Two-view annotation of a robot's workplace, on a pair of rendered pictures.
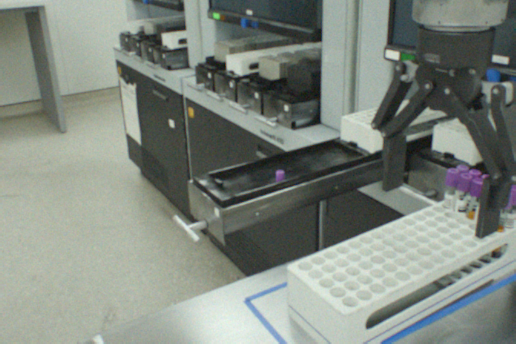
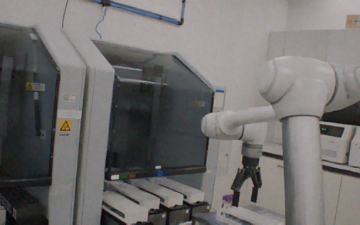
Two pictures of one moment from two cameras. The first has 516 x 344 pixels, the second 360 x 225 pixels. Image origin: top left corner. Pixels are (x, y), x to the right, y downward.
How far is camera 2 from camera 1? 1.70 m
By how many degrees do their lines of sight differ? 99
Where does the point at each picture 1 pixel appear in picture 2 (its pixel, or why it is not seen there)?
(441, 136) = (147, 203)
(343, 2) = (72, 156)
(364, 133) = (144, 214)
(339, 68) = (67, 196)
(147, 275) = not seen: outside the picture
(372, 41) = (93, 174)
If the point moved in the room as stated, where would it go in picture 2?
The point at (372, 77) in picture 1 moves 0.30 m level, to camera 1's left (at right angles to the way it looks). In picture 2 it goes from (93, 193) to (90, 218)
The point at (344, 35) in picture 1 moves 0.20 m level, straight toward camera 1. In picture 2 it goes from (72, 175) to (121, 181)
